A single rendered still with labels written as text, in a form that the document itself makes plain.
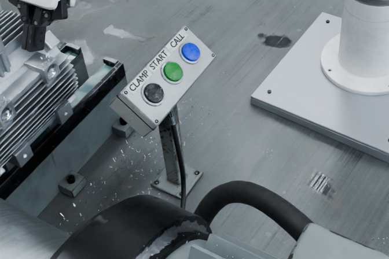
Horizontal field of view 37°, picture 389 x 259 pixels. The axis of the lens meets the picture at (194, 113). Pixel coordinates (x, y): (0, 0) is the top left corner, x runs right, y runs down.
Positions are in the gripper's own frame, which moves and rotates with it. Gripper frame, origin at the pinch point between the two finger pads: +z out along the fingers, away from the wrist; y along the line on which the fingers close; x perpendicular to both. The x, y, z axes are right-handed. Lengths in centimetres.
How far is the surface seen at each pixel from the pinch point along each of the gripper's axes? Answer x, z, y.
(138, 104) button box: 0.1, 3.9, -20.1
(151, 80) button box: -3.4, 1.2, -19.3
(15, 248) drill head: 28.7, 10.7, -26.7
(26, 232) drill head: 25.8, 10.7, -25.4
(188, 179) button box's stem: -20.4, 22.3, -20.6
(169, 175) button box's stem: -17.8, 21.7, -18.1
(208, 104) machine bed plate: -36.7, 13.6, -14.1
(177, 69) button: -7.1, -0.5, -21.1
